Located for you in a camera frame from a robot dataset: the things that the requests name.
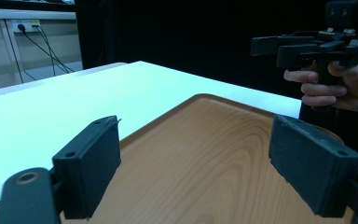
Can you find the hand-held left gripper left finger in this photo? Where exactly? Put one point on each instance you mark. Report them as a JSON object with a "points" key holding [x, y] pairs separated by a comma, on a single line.
{"points": [[88, 168]]}

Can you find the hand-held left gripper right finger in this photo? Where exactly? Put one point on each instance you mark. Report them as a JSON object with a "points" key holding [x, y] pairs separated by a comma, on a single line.
{"points": [[310, 168]]}

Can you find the black curtain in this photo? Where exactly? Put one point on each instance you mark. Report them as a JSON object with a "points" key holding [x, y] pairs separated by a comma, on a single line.
{"points": [[199, 34]]}

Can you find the wooden tray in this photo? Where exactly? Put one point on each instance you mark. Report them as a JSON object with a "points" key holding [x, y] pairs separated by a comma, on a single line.
{"points": [[205, 161]]}

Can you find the black power plug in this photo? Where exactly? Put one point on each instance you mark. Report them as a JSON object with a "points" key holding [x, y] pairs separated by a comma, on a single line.
{"points": [[21, 28]]}

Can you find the white wall socket strip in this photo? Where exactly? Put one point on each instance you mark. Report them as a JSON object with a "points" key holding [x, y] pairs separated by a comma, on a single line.
{"points": [[26, 25]]}

